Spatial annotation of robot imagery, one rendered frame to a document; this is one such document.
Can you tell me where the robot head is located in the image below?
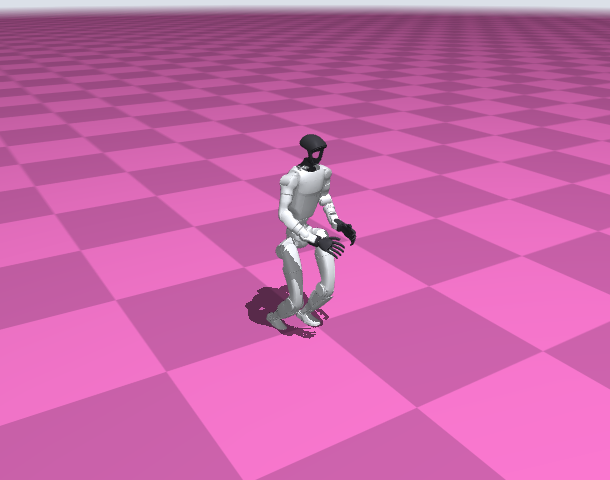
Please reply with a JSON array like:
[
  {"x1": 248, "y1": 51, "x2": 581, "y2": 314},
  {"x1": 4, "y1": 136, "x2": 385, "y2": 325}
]
[{"x1": 296, "y1": 134, "x2": 327, "y2": 172}]

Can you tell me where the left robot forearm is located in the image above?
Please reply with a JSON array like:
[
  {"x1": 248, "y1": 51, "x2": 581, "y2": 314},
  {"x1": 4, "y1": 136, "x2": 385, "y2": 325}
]
[{"x1": 323, "y1": 194, "x2": 340, "y2": 230}]

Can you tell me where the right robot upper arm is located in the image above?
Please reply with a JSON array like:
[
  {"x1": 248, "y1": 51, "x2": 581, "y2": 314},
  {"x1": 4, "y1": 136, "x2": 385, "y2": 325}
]
[{"x1": 278, "y1": 172, "x2": 298, "y2": 222}]

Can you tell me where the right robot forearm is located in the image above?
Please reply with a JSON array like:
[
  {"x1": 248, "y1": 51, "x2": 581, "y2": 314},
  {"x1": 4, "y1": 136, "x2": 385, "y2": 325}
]
[{"x1": 281, "y1": 211, "x2": 317, "y2": 243}]

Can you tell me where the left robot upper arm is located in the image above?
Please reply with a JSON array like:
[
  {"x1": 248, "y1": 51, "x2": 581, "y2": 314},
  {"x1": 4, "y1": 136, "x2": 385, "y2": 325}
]
[{"x1": 318, "y1": 165, "x2": 332, "y2": 206}]

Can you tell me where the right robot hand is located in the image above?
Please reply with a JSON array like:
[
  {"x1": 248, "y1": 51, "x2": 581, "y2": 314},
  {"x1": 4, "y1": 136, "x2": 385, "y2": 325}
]
[{"x1": 308, "y1": 234, "x2": 345, "y2": 259}]

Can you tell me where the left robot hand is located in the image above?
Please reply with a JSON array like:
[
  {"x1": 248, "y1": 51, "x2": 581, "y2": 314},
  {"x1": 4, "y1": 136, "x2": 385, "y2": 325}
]
[{"x1": 334, "y1": 219, "x2": 356, "y2": 246}]

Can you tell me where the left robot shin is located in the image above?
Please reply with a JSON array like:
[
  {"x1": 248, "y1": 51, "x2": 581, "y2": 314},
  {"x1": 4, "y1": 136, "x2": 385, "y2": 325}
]
[{"x1": 300, "y1": 290, "x2": 334, "y2": 315}]

